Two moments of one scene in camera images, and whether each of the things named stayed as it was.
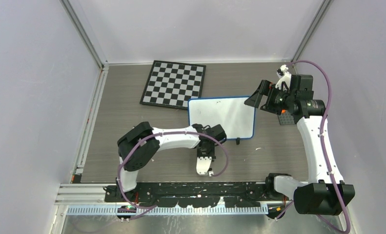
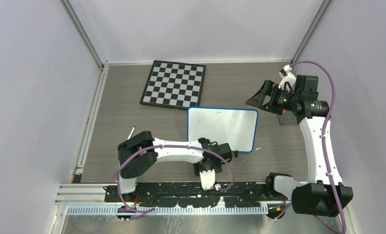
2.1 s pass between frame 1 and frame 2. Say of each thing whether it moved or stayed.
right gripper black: stayed
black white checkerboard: stayed
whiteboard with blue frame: moved
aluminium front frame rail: stayed
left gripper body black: moved
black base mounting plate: stayed
